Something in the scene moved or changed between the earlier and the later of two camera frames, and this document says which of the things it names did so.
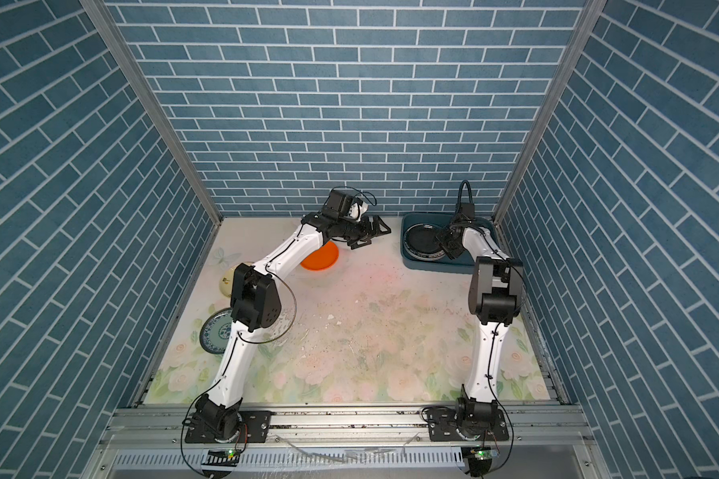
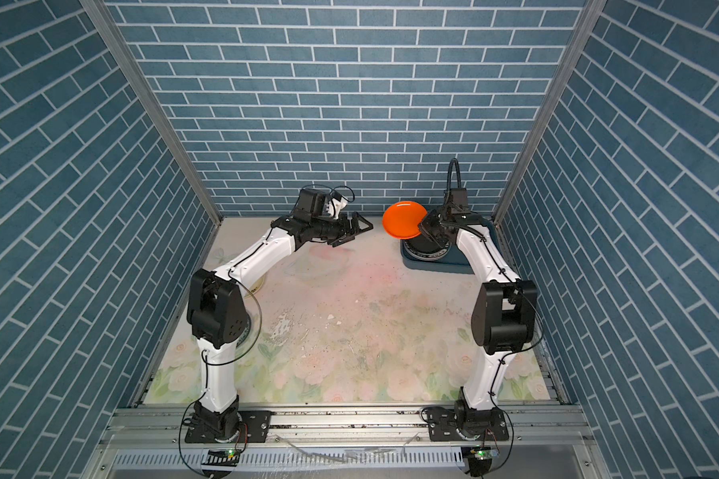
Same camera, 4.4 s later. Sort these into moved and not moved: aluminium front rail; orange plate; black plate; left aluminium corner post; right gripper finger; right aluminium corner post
Moved: orange plate; right gripper finger
Not moved: aluminium front rail; black plate; right aluminium corner post; left aluminium corner post
